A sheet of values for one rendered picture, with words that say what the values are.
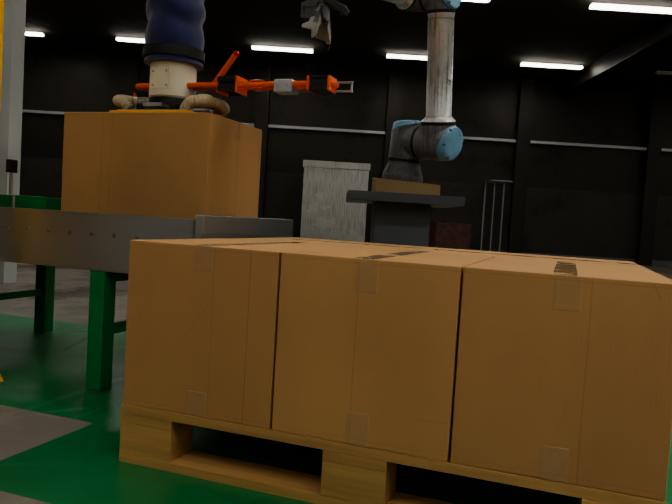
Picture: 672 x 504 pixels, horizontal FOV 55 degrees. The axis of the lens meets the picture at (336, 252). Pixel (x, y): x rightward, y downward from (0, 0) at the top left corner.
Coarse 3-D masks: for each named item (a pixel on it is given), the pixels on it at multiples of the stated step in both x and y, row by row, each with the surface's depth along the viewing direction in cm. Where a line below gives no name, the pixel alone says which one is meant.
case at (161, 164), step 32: (64, 128) 236; (96, 128) 231; (128, 128) 227; (160, 128) 223; (192, 128) 219; (224, 128) 226; (256, 128) 249; (64, 160) 236; (96, 160) 232; (128, 160) 227; (160, 160) 223; (192, 160) 219; (224, 160) 227; (256, 160) 251; (64, 192) 236; (96, 192) 232; (128, 192) 228; (160, 192) 223; (192, 192) 219; (224, 192) 229; (256, 192) 253
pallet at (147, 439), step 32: (128, 416) 158; (160, 416) 155; (192, 416) 152; (128, 448) 159; (160, 448) 155; (320, 448) 142; (352, 448) 139; (224, 480) 150; (256, 480) 148; (288, 480) 149; (320, 480) 150; (352, 480) 139; (384, 480) 137; (512, 480) 128; (544, 480) 126
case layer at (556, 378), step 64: (192, 256) 151; (256, 256) 146; (320, 256) 141; (384, 256) 151; (448, 256) 169; (512, 256) 194; (128, 320) 158; (192, 320) 152; (256, 320) 146; (320, 320) 141; (384, 320) 136; (448, 320) 132; (512, 320) 127; (576, 320) 124; (640, 320) 120; (128, 384) 158; (192, 384) 152; (256, 384) 147; (320, 384) 141; (384, 384) 137; (448, 384) 132; (512, 384) 128; (576, 384) 124; (640, 384) 120; (384, 448) 137; (448, 448) 133; (512, 448) 128; (576, 448) 124; (640, 448) 120
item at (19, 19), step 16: (16, 0) 472; (16, 16) 473; (16, 32) 474; (16, 48) 475; (16, 64) 476; (16, 80) 477; (16, 96) 479; (0, 112) 476; (16, 112) 480; (0, 128) 477; (16, 128) 481; (0, 144) 477; (16, 144) 482; (0, 160) 478; (0, 176) 478; (16, 176) 484; (0, 192) 479; (16, 192) 485; (0, 272) 481; (16, 272) 491
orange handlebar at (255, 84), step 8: (256, 80) 230; (136, 88) 248; (144, 88) 246; (192, 88) 239; (200, 88) 239; (248, 88) 235; (256, 88) 230; (264, 88) 233; (272, 88) 232; (304, 88) 228; (336, 88) 224
